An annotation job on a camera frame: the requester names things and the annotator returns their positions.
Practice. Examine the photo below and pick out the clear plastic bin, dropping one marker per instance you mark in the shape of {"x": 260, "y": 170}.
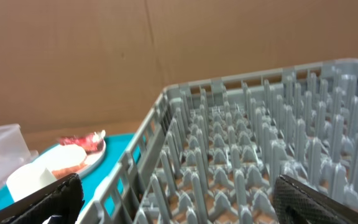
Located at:
{"x": 14, "y": 152}

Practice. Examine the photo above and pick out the white plastic cup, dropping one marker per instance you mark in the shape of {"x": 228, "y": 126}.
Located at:
{"x": 27, "y": 180}

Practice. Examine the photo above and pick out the red snack wrapper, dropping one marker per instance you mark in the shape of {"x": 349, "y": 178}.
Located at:
{"x": 91, "y": 142}

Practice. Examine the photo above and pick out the large pink plate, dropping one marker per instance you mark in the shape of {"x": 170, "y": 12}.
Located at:
{"x": 58, "y": 157}

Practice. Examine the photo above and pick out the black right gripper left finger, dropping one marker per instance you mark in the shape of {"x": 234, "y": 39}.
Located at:
{"x": 59, "y": 202}

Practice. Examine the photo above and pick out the grey dishwasher rack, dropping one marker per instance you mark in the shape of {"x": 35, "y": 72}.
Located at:
{"x": 211, "y": 151}

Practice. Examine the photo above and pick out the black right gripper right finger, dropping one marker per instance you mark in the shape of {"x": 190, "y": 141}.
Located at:
{"x": 295, "y": 202}

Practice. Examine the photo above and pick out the teal plastic tray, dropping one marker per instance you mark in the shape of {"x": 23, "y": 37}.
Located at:
{"x": 115, "y": 146}

